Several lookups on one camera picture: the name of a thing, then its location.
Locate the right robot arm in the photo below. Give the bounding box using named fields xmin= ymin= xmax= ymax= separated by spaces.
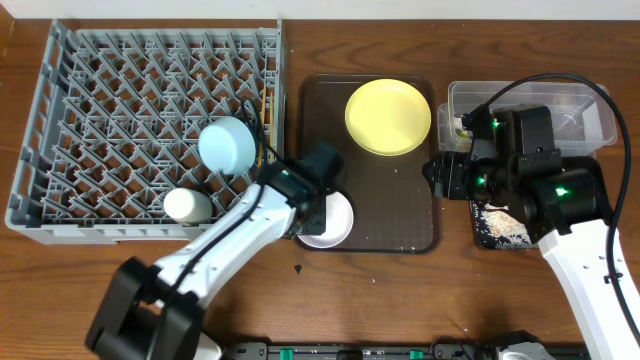
xmin=422 ymin=104 xmax=639 ymax=359

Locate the grey plastic dish rack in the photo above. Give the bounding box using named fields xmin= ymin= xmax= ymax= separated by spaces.
xmin=5 ymin=21 xmax=287 ymax=245

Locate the yellow round plate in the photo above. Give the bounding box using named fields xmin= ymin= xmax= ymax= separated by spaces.
xmin=344 ymin=78 xmax=432 ymax=156

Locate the light blue bowl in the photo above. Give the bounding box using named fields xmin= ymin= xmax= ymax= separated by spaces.
xmin=197 ymin=116 xmax=257 ymax=175

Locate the green orange snack wrapper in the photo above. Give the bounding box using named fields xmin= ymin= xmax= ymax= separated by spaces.
xmin=453 ymin=117 xmax=472 ymax=139

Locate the black waste tray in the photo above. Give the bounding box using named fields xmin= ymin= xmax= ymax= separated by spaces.
xmin=468 ymin=155 xmax=612 ymax=251

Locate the spilled rice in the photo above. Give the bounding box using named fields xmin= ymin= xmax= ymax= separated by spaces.
xmin=470 ymin=201 xmax=536 ymax=250

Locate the white bowl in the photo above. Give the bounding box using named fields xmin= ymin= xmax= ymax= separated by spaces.
xmin=298 ymin=192 xmax=355 ymax=249

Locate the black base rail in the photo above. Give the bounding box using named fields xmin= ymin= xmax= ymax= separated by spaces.
xmin=222 ymin=339 xmax=591 ymax=360

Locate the white cup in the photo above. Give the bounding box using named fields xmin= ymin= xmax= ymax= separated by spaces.
xmin=163 ymin=188 xmax=213 ymax=224

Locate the clear plastic bin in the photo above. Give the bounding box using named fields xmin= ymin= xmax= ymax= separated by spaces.
xmin=438 ymin=81 xmax=618 ymax=157

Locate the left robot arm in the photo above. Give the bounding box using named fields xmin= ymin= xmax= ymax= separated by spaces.
xmin=85 ymin=144 xmax=344 ymax=360

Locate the dark brown serving tray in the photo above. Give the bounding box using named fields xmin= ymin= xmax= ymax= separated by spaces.
xmin=298 ymin=74 xmax=441 ymax=254

